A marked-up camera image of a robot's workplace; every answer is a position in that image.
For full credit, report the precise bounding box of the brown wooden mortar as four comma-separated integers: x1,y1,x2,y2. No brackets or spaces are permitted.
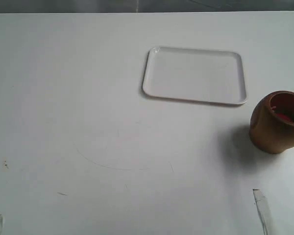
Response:
249,91,294,154

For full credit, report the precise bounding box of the dark red object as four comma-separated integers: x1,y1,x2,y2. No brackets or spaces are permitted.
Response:
275,113,294,122

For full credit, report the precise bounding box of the white rectangular plastic tray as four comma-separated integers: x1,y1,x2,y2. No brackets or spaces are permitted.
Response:
142,47,247,106

